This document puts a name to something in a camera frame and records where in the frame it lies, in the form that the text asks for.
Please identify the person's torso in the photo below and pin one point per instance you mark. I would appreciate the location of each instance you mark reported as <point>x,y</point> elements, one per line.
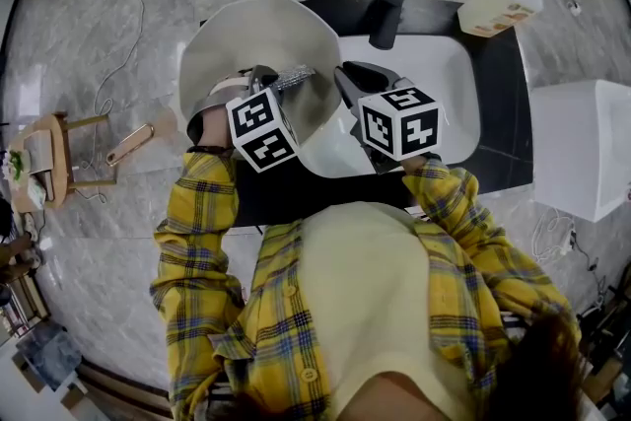
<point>365,301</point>

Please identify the cream white bowl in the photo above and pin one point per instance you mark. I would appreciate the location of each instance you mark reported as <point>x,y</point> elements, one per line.
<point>261,34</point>

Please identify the wooden coffee table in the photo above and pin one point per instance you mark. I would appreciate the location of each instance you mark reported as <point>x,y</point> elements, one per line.
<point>61,162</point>

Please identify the stack of books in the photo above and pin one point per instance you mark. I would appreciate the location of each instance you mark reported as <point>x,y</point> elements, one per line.
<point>39,158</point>

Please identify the black faucet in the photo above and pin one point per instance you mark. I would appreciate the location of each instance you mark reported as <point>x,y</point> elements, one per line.
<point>392,5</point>

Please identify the person's right forearm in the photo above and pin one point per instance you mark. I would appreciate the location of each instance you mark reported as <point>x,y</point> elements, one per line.
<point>448,202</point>

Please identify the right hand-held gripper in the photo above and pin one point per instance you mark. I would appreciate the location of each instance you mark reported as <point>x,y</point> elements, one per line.
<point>397,128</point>

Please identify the cream dish soap bottle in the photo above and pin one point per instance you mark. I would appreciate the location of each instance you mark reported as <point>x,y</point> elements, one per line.
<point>500,2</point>

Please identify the person's left forearm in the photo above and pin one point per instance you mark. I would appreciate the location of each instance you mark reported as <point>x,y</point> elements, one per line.
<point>202,212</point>

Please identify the black sink cabinet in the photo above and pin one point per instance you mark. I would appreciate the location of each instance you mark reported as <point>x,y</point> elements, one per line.
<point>503,113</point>

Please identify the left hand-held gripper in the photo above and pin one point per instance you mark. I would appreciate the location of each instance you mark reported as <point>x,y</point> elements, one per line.
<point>261,133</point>

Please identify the white square cabinet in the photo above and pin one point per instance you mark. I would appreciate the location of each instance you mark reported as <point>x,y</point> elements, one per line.
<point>581,148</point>

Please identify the person's left hand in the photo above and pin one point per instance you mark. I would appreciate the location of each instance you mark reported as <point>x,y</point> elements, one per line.
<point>217,128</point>

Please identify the white sink basin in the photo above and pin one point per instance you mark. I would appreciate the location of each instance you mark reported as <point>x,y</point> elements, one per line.
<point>443,64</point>

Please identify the steel wool scrubber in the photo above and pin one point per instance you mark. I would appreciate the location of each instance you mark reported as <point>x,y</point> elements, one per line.
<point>293,78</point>

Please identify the black wristband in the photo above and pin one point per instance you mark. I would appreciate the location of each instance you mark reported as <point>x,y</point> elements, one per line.
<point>207,149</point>

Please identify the potted flower plant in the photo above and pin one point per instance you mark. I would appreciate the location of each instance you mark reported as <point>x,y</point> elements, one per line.
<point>16,165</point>

